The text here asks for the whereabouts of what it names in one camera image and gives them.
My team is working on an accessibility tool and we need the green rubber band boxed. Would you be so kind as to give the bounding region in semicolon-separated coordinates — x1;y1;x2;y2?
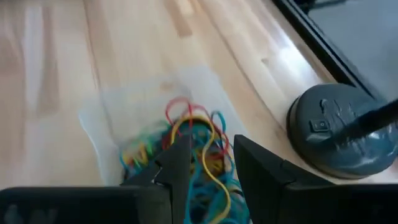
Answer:
130;123;164;170

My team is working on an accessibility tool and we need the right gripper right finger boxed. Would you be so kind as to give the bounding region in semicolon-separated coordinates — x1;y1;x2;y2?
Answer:
233;134;398;224

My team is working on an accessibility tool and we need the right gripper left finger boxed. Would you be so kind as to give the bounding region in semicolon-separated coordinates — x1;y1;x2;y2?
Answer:
0;133;193;224

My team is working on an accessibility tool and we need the blue rubber band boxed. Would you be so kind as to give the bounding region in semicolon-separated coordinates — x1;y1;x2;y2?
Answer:
183;110;251;224

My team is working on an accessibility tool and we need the clear plastic bin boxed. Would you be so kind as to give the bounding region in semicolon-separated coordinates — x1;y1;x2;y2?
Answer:
77;64;251;224

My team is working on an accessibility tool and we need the black desk lamp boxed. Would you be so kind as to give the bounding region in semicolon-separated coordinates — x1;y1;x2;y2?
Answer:
285;82;398;180

